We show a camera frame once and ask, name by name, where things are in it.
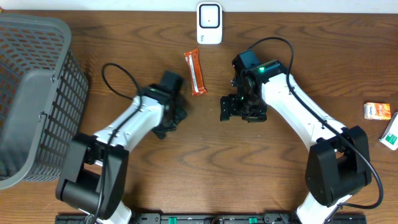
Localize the orange snack bar wrapper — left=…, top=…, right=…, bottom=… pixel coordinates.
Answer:
left=184, top=49, right=207, bottom=96

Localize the orange white small box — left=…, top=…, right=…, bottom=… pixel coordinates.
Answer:
left=364, top=102, right=391, bottom=120

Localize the white green carton box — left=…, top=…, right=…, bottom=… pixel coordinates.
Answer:
left=379, top=112, right=398, bottom=151

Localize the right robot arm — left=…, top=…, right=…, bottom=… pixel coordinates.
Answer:
left=220, top=58, right=374, bottom=223

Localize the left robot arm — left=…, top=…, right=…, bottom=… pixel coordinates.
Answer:
left=55, top=83, right=187, bottom=223

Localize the white barcode scanner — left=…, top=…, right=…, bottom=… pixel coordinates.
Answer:
left=197, top=2, right=223, bottom=45

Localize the grey plastic basket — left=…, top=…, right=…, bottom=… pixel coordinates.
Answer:
left=1, top=14, right=89, bottom=189

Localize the left black cable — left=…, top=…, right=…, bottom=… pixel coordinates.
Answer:
left=90, top=62, right=144, bottom=224

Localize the black cable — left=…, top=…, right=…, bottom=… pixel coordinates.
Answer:
left=247, top=36, right=384, bottom=210
left=90, top=62, right=144, bottom=224

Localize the right black cable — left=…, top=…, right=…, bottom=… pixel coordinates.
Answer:
left=247, top=36, right=384, bottom=210

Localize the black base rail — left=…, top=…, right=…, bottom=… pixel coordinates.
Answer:
left=55, top=212, right=367, bottom=224

